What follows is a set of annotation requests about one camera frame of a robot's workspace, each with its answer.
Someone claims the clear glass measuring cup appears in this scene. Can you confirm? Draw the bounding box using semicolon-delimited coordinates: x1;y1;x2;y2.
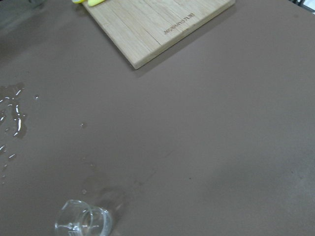
54;200;113;236

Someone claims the bamboo cutting board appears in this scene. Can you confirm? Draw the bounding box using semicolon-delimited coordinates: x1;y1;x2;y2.
82;0;235;69

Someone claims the yellow plastic knife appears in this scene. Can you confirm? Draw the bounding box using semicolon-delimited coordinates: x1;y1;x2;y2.
88;0;105;7

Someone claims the lemon slice outer left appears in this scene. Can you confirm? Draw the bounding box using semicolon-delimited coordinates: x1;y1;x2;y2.
71;0;85;4

